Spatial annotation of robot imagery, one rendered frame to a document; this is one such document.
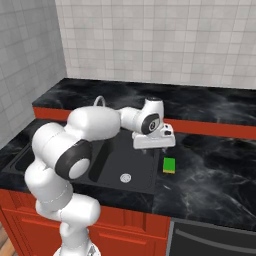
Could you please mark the green and yellow sponge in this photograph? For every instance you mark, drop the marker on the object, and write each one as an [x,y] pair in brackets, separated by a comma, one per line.
[169,165]

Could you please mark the dark grey dishwasher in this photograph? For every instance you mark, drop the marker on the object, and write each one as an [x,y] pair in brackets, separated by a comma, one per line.
[213,240]

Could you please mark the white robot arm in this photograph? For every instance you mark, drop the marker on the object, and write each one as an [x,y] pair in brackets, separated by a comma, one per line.
[86,123]

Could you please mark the black sink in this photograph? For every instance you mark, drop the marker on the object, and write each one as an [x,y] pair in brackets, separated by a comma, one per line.
[133,166]

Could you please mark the red raised counter panel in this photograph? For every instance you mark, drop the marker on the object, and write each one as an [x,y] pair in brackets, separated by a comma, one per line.
[206,128]

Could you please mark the silver tap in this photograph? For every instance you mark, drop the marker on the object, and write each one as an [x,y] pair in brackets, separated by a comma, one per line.
[99,97]

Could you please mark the red cupboard run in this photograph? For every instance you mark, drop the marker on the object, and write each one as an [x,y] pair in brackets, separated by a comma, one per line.
[133,230]

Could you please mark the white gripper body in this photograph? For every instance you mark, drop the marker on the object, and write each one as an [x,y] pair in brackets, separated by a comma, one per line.
[153,141]

